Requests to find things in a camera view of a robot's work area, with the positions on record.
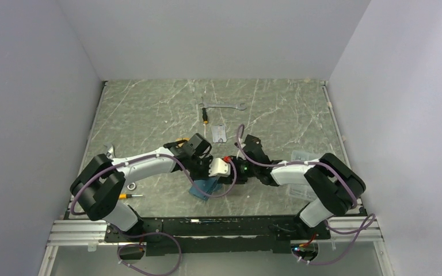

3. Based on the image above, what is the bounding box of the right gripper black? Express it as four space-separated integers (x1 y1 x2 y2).
218 156 259 185

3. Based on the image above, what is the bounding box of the blue leather card holder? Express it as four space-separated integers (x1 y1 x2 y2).
189 177 223 201

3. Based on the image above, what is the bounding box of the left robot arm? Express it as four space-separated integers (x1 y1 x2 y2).
70 133 212 242

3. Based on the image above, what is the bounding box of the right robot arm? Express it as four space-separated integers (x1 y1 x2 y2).
236 132 366 239

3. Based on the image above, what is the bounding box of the silver credit card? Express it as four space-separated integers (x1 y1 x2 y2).
211 125 227 143

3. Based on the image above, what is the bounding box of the clear plastic screw box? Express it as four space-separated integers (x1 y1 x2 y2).
287 150 322 202

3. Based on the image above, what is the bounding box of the silver open-end wrench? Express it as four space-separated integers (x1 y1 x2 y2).
199 102 247 110

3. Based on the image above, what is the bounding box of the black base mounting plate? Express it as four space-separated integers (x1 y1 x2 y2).
104 215 330 256

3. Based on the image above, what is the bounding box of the red adjustable wrench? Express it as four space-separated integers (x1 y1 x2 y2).
105 143 137 190

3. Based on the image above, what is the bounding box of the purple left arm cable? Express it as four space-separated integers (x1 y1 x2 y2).
70 154 238 276

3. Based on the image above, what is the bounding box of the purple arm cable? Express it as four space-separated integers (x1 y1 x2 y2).
70 154 238 276
235 124 376 266

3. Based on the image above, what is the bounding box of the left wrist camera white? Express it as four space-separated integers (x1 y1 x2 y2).
208 158 231 177

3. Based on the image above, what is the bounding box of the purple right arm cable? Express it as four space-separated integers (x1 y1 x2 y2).
235 124 376 266

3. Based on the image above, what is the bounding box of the yellow handle screwdriver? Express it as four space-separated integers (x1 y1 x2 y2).
119 194 143 200

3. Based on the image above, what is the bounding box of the aluminium frame rail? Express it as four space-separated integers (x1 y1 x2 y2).
39 215 395 275

